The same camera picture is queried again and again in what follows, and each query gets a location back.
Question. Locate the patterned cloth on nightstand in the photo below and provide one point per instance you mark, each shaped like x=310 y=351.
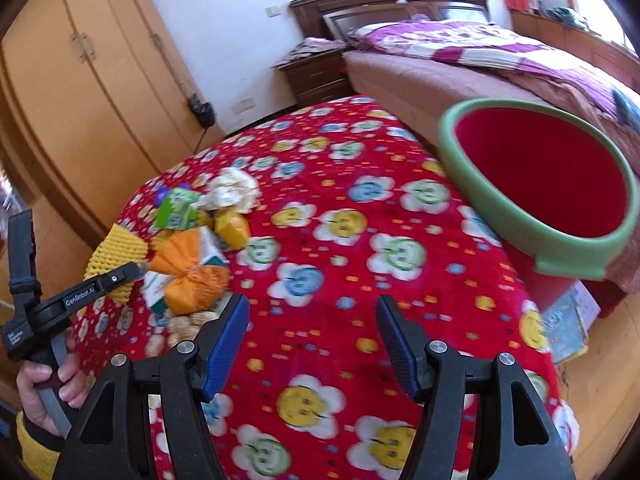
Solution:
x=310 y=50

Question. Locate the pink ruffled bedspread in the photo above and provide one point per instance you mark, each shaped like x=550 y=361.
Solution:
x=575 y=95

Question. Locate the red bucket with green rim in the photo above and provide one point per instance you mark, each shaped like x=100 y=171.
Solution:
x=540 y=170

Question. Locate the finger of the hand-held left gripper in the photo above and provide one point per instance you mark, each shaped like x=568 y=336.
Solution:
x=122 y=274

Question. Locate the orange mesh bag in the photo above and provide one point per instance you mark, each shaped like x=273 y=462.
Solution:
x=185 y=260

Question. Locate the yellow packet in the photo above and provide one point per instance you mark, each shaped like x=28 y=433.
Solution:
x=234 y=227

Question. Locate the yellow foam fruit net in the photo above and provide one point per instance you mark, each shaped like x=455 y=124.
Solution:
x=115 y=250

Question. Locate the crumpled white plastic wrapper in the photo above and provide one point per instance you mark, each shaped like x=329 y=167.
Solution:
x=230 y=190

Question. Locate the grey-blue clothes heap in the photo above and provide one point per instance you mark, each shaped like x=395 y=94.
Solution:
x=565 y=17

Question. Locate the person's left forearm yellow sleeve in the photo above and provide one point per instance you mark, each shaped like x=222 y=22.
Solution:
x=37 y=447

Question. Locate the pile of peanuts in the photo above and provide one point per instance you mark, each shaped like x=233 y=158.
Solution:
x=192 y=322

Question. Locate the orange wooden wardrobe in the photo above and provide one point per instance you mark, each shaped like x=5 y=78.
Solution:
x=75 y=110

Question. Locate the red flower printed blanket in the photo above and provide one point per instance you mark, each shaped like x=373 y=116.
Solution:
x=325 y=270

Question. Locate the white wall socket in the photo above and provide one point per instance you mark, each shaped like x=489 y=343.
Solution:
x=242 y=106

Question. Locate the black charger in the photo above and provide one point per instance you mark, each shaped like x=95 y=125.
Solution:
x=202 y=112

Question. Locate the purple and blue plastic toy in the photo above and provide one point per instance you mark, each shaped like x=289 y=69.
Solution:
x=163 y=193

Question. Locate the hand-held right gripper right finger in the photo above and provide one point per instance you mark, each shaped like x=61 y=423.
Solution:
x=395 y=347

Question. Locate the bed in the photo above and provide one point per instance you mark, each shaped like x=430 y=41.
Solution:
x=400 y=85

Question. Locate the green snack packet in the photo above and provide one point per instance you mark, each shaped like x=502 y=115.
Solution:
x=175 y=210

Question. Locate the blue plaid cloth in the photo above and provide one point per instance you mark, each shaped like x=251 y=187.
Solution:
x=627 y=105

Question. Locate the orange wooden window cabinet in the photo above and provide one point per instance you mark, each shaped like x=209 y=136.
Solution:
x=590 y=45

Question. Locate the white booklet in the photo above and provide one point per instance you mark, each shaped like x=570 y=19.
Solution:
x=587 y=305

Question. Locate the white and green carton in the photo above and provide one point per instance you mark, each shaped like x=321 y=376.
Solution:
x=212 y=250
x=156 y=292

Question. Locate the white wall switch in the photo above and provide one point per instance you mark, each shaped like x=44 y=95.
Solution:
x=273 y=10

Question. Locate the person's left hand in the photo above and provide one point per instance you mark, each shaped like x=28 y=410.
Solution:
x=72 y=390

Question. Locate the dark wooden nightstand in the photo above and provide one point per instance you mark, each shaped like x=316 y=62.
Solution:
x=315 y=80

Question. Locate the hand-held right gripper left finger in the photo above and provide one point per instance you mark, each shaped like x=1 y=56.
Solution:
x=227 y=347

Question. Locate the dark wooden headboard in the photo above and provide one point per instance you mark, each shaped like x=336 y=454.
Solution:
x=350 y=2

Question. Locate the dark picture book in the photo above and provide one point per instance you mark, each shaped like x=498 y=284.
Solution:
x=565 y=330

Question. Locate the purple and white quilt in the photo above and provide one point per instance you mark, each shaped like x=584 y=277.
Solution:
x=450 y=45

